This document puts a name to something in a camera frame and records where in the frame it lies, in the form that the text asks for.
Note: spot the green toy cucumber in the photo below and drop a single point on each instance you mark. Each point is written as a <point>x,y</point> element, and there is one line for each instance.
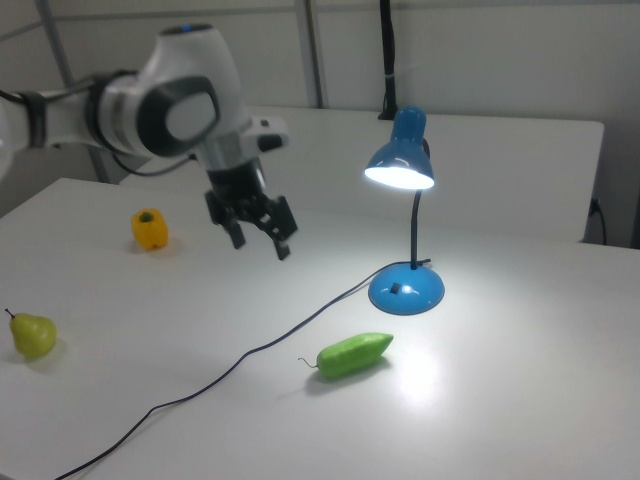
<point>355,355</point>

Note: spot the yellow-green toy pear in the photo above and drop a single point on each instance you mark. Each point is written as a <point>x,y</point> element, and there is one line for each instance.
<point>32,337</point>

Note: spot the blue gooseneck desk lamp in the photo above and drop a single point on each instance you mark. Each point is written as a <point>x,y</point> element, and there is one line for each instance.
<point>407,300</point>

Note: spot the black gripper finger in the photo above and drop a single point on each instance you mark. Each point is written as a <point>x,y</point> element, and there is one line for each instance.
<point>235,232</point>
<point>281,225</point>

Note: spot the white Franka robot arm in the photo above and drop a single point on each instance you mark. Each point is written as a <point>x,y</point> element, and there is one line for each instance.
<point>190,65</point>

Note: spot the yellow toy bell pepper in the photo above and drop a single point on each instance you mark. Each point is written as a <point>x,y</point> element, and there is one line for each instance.
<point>150,232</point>

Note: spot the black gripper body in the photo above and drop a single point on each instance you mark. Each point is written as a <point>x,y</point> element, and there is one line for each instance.
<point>235,182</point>

